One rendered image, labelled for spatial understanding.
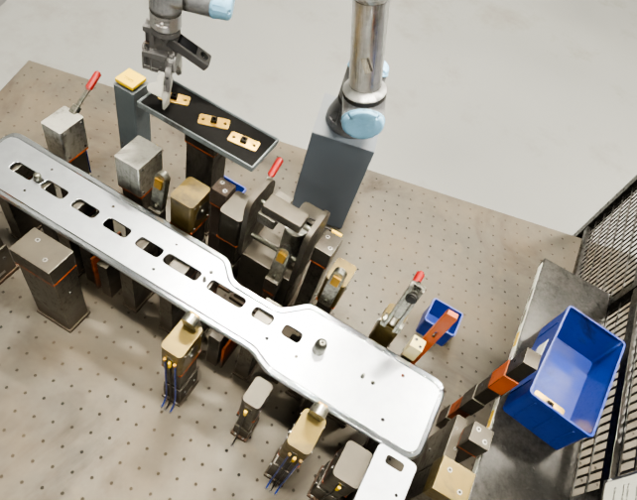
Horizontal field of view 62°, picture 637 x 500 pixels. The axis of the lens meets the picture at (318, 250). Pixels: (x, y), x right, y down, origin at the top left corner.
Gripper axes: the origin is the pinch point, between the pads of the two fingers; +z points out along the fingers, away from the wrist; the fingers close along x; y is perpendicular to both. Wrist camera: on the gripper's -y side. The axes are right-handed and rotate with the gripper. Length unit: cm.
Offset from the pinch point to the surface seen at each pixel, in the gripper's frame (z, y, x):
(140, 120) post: 14.8, 10.2, -1.5
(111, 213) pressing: 17.9, 8.3, 31.4
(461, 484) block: 11, -84, 87
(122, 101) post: 8.6, 14.7, -0.9
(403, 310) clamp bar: 5, -69, 50
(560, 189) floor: 117, -215, -129
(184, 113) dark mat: 1.8, -4.0, 5.0
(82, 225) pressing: 17.9, 13.9, 36.9
